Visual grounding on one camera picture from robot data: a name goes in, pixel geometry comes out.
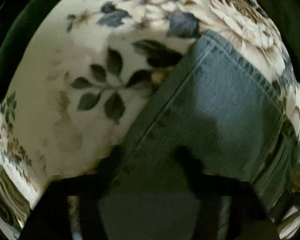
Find blue denim pants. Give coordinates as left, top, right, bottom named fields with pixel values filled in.
left=99, top=31, right=300, bottom=239

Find floral fleece blanket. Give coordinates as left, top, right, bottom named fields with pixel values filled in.
left=0, top=0, right=300, bottom=239

